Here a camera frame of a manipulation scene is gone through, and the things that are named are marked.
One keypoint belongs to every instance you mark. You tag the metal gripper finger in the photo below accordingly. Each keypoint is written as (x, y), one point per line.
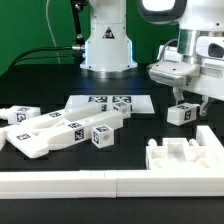
(178, 95)
(204, 105)

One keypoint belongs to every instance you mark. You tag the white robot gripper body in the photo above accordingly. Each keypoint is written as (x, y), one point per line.
(206, 79)

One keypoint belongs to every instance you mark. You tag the white chair seat block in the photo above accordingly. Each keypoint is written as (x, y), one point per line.
(180, 154)

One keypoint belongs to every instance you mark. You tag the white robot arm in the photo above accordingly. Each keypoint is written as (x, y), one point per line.
(108, 49)

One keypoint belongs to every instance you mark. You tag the long white chair side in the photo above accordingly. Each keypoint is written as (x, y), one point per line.
(65, 135)

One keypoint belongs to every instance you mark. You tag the small white tagged cube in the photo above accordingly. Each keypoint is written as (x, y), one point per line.
(124, 108)

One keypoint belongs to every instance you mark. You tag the white cube with hole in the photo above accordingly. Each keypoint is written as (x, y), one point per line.
(102, 136)

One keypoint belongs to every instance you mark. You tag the white piece at left edge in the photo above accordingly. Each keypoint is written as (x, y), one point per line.
(2, 138)

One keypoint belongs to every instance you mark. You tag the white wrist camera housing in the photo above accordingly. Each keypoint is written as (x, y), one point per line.
(210, 47)

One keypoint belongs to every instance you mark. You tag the white marker base plate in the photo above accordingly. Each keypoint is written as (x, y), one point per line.
(139, 103)

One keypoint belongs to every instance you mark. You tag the white U-shaped border frame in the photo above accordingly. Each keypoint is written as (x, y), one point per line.
(120, 183)

